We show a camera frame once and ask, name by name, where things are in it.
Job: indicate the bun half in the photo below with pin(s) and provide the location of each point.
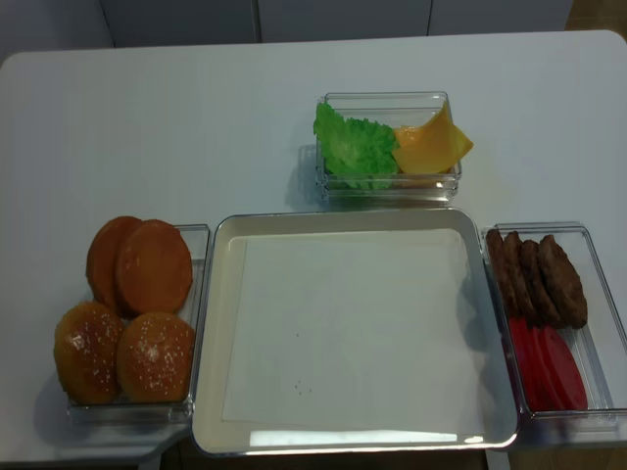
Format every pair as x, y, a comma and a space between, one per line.
101, 261
153, 269

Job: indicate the clear lettuce cheese container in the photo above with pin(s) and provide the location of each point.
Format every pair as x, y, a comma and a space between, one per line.
394, 109

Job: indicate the orange cheese slice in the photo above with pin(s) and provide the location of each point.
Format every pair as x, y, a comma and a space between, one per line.
435, 147

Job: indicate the green lettuce leaf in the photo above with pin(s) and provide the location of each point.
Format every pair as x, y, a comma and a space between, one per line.
357, 151

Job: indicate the silver metal tray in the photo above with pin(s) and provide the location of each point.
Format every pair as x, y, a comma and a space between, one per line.
214, 434

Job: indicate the white paper sheet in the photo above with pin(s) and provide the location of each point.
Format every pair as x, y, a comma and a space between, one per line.
357, 330

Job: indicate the brown meat patty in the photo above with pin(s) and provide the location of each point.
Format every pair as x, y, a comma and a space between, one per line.
495, 243
542, 302
562, 283
518, 300

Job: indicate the right sesame top bun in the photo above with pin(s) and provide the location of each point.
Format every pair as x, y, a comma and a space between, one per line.
154, 358

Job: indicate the sesame bun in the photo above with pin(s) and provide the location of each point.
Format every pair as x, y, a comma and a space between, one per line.
85, 353
154, 358

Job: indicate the clear bun container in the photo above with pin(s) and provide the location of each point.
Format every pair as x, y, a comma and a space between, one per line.
122, 411

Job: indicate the red tomato slice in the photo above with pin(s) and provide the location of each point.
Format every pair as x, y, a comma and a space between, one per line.
537, 399
518, 332
563, 371
546, 391

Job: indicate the left sesame top bun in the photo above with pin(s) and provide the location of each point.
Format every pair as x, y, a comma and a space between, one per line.
85, 353

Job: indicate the clear patty tomato container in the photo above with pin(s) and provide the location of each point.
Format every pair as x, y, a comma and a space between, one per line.
599, 348

